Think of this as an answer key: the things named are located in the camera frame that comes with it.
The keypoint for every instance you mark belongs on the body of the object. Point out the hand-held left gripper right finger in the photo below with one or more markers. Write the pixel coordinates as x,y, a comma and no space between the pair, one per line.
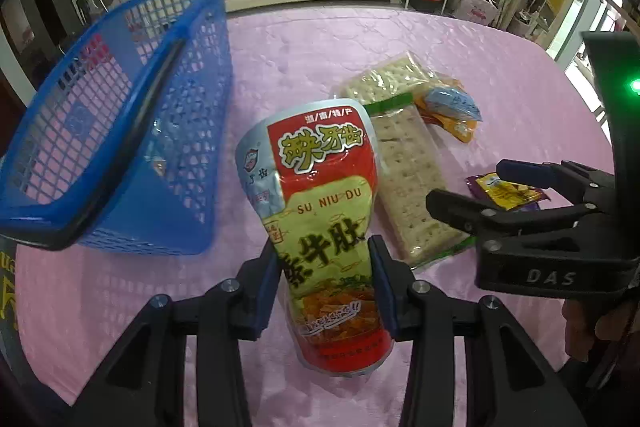
382,287

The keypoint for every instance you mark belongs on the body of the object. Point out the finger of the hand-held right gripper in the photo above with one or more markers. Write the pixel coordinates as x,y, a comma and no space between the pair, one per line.
450,204
520,171

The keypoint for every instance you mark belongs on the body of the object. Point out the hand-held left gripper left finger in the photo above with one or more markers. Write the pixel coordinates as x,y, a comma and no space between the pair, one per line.
267,287

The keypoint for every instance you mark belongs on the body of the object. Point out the purple yellow snack packet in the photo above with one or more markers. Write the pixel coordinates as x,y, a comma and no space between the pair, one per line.
505,194

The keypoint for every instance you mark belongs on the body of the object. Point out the red snack packet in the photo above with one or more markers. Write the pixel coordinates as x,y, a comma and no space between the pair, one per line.
320,207

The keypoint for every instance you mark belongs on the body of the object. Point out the blue pastry packet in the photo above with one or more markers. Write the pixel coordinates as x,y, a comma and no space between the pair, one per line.
452,102

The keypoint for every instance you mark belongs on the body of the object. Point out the blue plastic basket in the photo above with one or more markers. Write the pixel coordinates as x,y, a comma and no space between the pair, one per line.
150,217

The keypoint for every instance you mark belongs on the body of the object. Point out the clear cracker packet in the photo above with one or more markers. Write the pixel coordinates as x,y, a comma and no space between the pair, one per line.
380,79
410,177

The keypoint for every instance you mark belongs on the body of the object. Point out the person's right hand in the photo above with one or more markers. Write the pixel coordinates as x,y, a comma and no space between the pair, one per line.
580,332

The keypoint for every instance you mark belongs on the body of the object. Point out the orange snack packet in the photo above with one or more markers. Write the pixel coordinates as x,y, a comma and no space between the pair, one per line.
462,132

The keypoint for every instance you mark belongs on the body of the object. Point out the white shopping bag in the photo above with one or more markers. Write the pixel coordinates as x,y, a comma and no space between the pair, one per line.
475,9

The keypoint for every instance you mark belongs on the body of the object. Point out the pink tablecloth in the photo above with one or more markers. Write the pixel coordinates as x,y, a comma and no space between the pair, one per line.
310,57

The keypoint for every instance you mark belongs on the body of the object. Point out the grey jacket with yellow print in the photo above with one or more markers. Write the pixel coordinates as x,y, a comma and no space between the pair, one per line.
7,287

